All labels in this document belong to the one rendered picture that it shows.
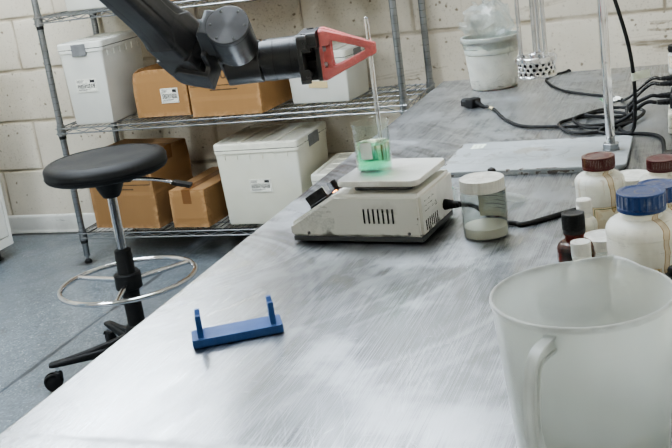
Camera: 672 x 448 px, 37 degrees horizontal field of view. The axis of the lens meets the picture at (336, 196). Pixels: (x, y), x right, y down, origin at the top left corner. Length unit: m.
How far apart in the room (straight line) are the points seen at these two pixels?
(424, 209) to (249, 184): 2.45
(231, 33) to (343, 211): 0.28
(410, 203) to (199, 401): 0.46
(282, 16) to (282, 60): 2.65
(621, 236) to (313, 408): 0.34
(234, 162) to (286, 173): 0.21
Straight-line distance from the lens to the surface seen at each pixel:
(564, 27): 3.72
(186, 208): 3.88
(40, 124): 4.65
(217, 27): 1.30
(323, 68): 1.34
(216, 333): 1.11
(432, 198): 1.35
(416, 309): 1.12
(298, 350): 1.05
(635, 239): 1.01
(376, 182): 1.33
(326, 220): 1.37
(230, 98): 3.67
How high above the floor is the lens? 1.17
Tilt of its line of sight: 15 degrees down
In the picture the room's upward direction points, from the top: 8 degrees counter-clockwise
